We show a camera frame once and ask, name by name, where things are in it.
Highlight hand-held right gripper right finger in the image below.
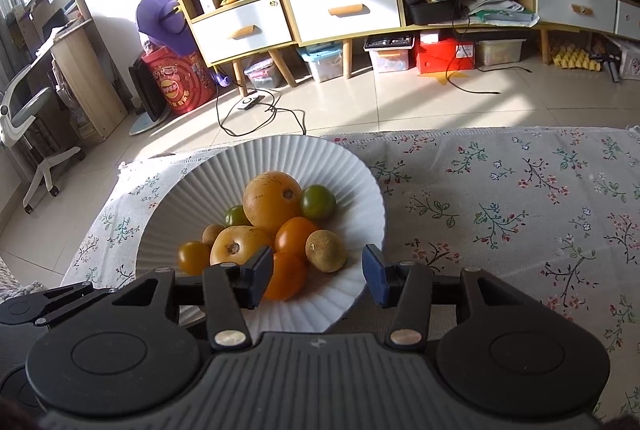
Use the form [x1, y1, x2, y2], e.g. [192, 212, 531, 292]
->
[362, 243, 532, 348]

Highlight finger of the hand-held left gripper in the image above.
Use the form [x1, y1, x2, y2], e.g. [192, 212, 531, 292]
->
[34, 281, 121, 327]

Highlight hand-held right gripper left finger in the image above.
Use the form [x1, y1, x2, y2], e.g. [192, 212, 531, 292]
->
[111, 244, 275, 352]

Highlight brown kiwi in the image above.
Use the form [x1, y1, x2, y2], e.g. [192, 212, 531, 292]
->
[305, 229, 348, 272]
[202, 223, 227, 247]

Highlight green tomato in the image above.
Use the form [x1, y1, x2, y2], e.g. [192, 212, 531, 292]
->
[224, 205, 251, 227]
[300, 184, 337, 223]

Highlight white ribbed plate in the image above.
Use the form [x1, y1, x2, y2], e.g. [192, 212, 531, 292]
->
[136, 135, 388, 335]

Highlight yellow pear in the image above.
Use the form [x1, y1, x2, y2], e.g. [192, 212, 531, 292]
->
[209, 226, 275, 267]

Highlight grey quilted blanket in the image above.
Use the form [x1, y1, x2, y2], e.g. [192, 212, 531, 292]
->
[0, 255, 32, 302]

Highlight small orange tomato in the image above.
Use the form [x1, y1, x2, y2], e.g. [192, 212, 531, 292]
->
[177, 240, 212, 276]

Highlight large orange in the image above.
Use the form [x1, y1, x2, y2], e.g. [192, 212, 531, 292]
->
[243, 171, 304, 236]

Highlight floral tablecloth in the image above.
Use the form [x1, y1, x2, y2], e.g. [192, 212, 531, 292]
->
[60, 126, 640, 430]

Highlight white office chair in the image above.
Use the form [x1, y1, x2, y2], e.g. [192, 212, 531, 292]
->
[0, 63, 86, 214]

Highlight clear storage box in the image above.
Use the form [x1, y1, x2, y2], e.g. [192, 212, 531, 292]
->
[472, 38, 527, 68]
[243, 56, 284, 89]

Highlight red drum box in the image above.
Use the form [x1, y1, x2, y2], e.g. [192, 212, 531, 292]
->
[141, 45, 219, 114]

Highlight black panel heater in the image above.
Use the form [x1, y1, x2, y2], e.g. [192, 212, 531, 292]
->
[127, 55, 172, 136]

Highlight clear box blue lid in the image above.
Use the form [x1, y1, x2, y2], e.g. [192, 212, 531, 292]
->
[297, 43, 347, 84]

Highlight clear box black lid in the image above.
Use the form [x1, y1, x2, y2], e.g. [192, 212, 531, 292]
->
[364, 35, 417, 74]

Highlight wooden desk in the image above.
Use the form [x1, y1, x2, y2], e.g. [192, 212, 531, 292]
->
[20, 0, 129, 144]

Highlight purple plush toy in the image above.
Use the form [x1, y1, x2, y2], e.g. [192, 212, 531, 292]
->
[136, 0, 232, 90]

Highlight yellow egg carton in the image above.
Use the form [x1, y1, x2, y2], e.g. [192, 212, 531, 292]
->
[550, 48, 604, 72]

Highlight white low cabinet drawer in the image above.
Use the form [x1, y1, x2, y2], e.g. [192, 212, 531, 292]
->
[537, 0, 619, 32]

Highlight black floor cable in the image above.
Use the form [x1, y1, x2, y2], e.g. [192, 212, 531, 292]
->
[215, 65, 307, 137]

